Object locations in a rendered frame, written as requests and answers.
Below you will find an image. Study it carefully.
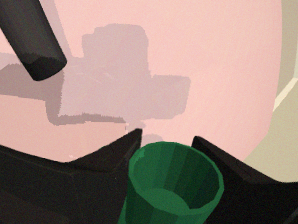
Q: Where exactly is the dark green cylinder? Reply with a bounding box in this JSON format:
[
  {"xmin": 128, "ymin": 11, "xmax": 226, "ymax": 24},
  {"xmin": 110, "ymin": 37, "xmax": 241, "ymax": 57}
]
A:
[{"xmin": 117, "ymin": 197, "xmax": 126, "ymax": 224}]

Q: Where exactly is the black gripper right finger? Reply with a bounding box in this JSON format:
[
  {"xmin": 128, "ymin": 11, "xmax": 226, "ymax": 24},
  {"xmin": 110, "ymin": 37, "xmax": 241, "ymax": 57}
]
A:
[{"xmin": 192, "ymin": 136, "xmax": 298, "ymax": 224}]

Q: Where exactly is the green cup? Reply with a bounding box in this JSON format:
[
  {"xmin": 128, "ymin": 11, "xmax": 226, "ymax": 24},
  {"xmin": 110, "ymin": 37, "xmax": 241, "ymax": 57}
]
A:
[{"xmin": 125, "ymin": 141, "xmax": 225, "ymax": 224}]

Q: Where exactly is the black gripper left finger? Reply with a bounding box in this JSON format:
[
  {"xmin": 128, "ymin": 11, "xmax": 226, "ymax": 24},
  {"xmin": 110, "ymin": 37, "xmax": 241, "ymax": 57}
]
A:
[{"xmin": 0, "ymin": 128, "xmax": 144, "ymax": 224}]

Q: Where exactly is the dark grey metal pipe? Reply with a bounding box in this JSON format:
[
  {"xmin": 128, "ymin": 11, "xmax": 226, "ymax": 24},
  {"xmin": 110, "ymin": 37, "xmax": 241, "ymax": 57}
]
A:
[{"xmin": 0, "ymin": 0, "xmax": 67, "ymax": 81}]

